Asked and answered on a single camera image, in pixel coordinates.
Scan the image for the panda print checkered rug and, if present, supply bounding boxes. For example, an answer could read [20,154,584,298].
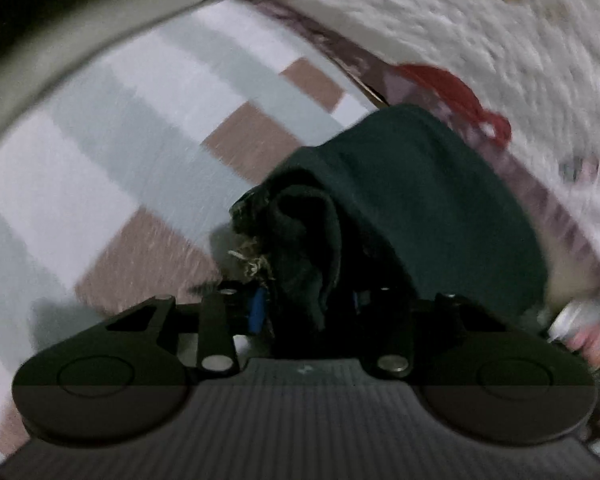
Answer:
[0,0,381,461]

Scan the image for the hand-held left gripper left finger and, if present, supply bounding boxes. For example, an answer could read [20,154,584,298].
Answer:
[85,285,270,376]

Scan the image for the bear print quilt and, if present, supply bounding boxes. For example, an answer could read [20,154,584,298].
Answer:
[230,0,600,261]

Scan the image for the colourful printed bag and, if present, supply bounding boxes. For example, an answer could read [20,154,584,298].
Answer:
[547,295,600,366]

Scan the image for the dark folded garment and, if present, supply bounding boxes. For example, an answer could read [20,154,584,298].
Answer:
[0,0,241,76]

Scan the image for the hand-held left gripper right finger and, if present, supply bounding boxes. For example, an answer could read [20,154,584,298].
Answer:
[351,286,527,379]

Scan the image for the dark denim jeans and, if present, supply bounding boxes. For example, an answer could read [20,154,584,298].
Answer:
[227,104,548,356]

